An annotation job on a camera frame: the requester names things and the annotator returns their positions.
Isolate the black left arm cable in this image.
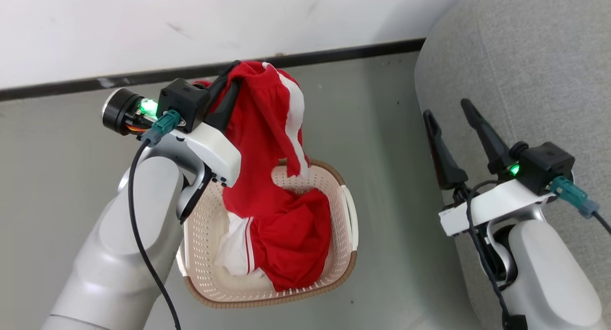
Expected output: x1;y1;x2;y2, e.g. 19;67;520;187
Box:
127;140;182;330

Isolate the teal right camera connector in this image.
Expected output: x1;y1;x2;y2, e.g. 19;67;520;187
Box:
550;176;600;220

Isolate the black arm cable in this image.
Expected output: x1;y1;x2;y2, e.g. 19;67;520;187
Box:
465;180;528;330
127;140;182;330

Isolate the teal left camera connector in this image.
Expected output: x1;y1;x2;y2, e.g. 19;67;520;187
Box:
141;109;182;147

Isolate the beige perforated laundry basket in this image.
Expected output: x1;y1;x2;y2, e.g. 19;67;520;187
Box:
176;158;359;309

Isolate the black wall baseboard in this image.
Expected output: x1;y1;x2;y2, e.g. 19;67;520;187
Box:
0;38;426;102

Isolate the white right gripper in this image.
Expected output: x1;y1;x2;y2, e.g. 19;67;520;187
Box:
422;98;558;237

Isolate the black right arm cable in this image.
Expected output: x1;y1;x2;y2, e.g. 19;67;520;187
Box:
465;180;528;330

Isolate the red and white garment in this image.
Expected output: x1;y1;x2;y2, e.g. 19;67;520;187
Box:
193;60;333;293

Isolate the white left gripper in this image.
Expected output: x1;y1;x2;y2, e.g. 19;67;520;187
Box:
102;60;242;187

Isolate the black right camera cable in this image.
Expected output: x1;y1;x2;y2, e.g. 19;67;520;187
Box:
592;211;611;236

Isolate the teal camera connector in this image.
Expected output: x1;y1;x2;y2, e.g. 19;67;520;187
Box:
550;176;600;220
141;109;182;147

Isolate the grey fabric sofa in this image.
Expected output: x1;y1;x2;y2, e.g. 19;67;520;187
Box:
414;0;611;330

